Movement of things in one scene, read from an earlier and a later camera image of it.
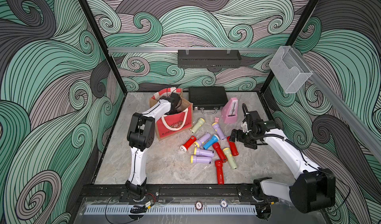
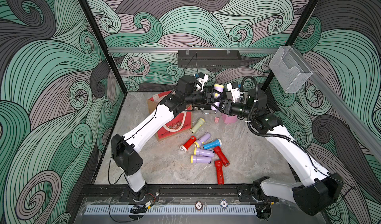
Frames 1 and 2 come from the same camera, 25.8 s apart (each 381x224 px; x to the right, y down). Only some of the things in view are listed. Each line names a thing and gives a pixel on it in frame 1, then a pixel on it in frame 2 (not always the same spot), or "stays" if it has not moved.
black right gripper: x=238 y=138 -> x=227 y=106
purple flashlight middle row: x=197 y=151 stays
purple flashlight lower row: x=195 y=159 stays
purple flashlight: x=219 y=131 -> x=220 y=88
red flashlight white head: x=185 y=146 stays
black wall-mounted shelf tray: x=209 y=58 stays
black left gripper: x=175 y=111 -> x=209 y=96
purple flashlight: x=202 y=140 stays
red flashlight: x=219 y=164 stays
